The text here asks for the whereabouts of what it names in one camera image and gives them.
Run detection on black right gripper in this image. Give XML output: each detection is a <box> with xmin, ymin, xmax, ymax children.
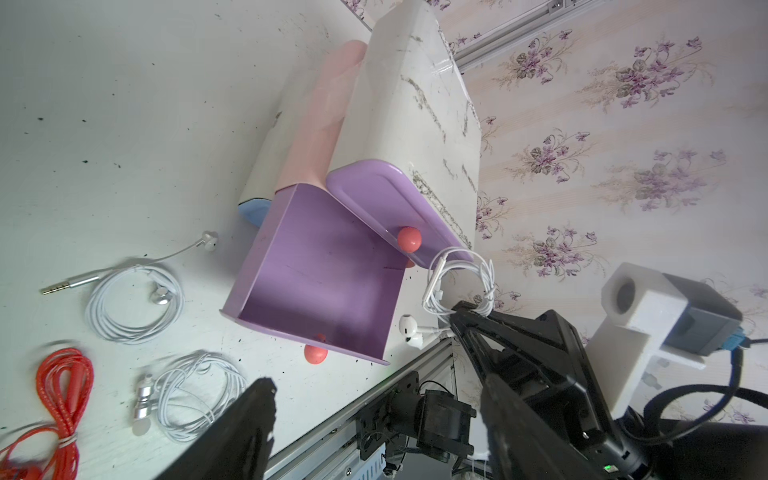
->
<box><xmin>449</xmin><ymin>301</ymin><xmax>654</xmax><ymax>479</ymax></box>

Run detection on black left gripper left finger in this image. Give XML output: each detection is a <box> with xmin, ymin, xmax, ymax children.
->
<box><xmin>158</xmin><ymin>377</ymin><xmax>277</xmax><ymax>480</ymax></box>

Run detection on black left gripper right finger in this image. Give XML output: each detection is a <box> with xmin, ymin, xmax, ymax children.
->
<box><xmin>481</xmin><ymin>374</ymin><xmax>600</xmax><ymax>480</ymax></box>

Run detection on white wired earphones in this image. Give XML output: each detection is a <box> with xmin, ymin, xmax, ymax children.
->
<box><xmin>131</xmin><ymin>351</ymin><xmax>247</xmax><ymax>444</ymax></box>
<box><xmin>398</xmin><ymin>247</ymin><xmax>497</xmax><ymax>350</ymax></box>
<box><xmin>40</xmin><ymin>231</ymin><xmax>219</xmax><ymax>345</ymax></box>

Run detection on purple top drawer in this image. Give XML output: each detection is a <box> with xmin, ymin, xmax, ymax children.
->
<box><xmin>326</xmin><ymin>159</ymin><xmax>471</xmax><ymax>268</ymax></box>

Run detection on purple drawer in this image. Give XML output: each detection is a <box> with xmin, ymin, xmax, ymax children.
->
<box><xmin>326</xmin><ymin>159</ymin><xmax>471</xmax><ymax>268</ymax></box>
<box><xmin>221</xmin><ymin>184</ymin><xmax>407</xmax><ymax>364</ymax></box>

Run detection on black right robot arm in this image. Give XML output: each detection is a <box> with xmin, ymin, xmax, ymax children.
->
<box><xmin>450</xmin><ymin>301</ymin><xmax>767</xmax><ymax>479</ymax></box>

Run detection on blue bottom drawer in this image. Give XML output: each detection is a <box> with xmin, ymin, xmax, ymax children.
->
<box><xmin>237</xmin><ymin>198</ymin><xmax>272</xmax><ymax>228</ymax></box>

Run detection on aluminium front rail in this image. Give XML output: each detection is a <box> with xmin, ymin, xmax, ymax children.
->
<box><xmin>264</xmin><ymin>339</ymin><xmax>454</xmax><ymax>479</ymax></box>

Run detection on red wired earphones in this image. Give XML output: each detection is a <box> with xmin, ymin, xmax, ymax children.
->
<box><xmin>1</xmin><ymin>347</ymin><xmax>95</xmax><ymax>479</ymax></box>

